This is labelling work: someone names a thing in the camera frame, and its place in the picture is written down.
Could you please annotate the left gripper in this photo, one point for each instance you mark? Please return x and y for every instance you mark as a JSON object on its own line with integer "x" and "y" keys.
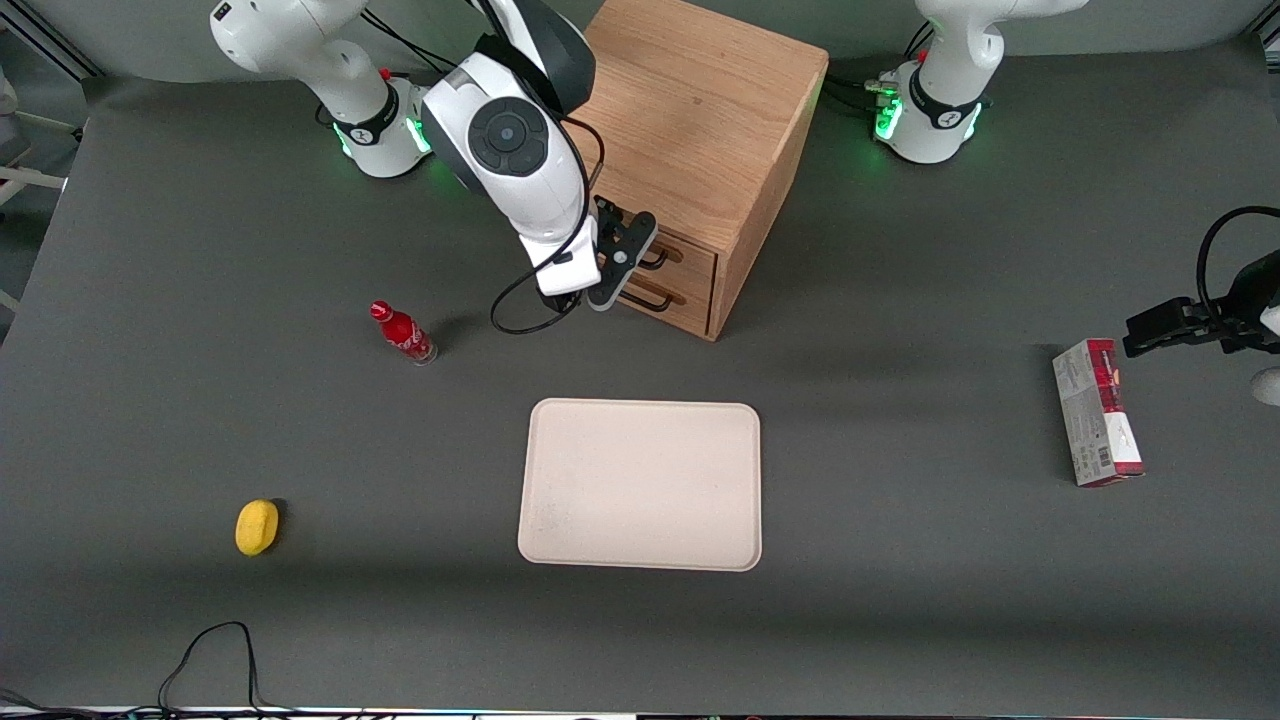
{"x": 1243, "y": 307}

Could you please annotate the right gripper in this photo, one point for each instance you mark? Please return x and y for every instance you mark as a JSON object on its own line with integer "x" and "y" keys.
{"x": 553, "y": 301}

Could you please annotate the wooden drawer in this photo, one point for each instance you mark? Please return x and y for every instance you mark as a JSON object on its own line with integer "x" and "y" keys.
{"x": 702, "y": 268}
{"x": 695, "y": 315}

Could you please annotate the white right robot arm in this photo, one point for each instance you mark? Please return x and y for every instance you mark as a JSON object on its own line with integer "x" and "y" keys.
{"x": 540, "y": 200}

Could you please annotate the wooden drawer cabinet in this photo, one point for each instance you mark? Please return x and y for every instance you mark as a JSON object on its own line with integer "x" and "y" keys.
{"x": 700, "y": 100}

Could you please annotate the red and grey carton box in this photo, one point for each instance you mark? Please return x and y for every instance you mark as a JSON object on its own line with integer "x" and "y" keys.
{"x": 1095, "y": 420}

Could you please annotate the red cola bottle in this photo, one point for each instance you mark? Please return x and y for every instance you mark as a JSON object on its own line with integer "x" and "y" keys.
{"x": 405, "y": 335}

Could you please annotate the beige plastic tray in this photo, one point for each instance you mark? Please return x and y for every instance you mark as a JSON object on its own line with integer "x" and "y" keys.
{"x": 640, "y": 485}

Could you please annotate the yellow lemon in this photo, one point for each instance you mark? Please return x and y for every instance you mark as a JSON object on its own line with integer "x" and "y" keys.
{"x": 256, "y": 527}

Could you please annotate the white metal stand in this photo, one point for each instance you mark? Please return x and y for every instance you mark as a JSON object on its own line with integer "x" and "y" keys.
{"x": 25, "y": 176}

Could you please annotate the aluminium frame profile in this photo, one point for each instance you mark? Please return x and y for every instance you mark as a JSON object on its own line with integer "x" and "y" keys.
{"x": 55, "y": 45}

